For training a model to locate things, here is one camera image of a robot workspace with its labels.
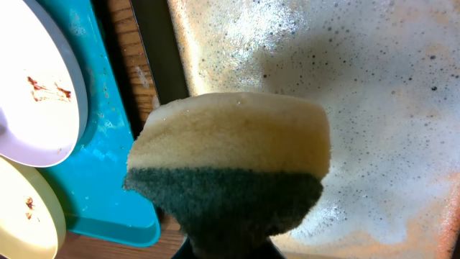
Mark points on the white plate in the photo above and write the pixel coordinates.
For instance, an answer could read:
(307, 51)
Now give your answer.
(44, 104)

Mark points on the teal plastic serving tray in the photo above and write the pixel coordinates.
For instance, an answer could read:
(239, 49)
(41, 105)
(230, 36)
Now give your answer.
(89, 182)

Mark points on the green and yellow sponge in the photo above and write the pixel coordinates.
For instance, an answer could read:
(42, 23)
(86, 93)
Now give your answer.
(234, 169)

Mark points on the yellow-green plate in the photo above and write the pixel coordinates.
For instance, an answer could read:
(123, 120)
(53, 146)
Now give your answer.
(32, 220)

